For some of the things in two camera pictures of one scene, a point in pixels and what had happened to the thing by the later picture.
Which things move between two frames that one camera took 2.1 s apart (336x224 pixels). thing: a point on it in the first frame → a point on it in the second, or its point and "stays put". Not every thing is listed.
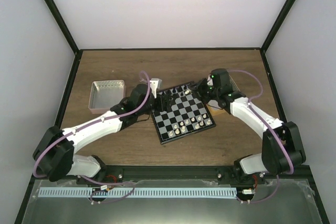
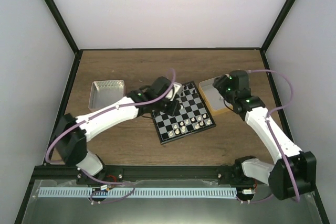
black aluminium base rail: (115, 173) stays put
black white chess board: (189, 115) stays put
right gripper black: (199, 86) → (219, 84)
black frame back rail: (170, 49) stays put
